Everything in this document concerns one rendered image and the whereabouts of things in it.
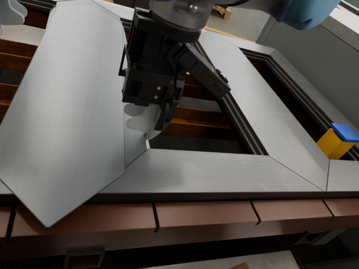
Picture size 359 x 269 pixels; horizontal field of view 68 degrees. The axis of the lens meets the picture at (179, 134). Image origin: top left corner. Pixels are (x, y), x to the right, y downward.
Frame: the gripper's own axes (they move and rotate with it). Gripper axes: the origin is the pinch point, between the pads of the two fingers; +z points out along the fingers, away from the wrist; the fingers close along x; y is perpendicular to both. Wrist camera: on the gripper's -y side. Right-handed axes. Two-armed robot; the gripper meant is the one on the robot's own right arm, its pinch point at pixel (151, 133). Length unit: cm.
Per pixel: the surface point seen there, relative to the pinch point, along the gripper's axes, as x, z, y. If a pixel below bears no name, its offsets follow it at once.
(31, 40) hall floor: -189, 85, 44
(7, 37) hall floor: -188, 85, 60
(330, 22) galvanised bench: -47, -18, -71
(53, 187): 11.0, 0.6, 14.8
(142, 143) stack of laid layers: 1.7, 0.8, 1.6
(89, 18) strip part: -46.5, 0.6, 10.2
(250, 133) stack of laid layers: -4.9, 2.0, -25.2
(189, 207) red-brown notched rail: 13.3, 2.8, -4.7
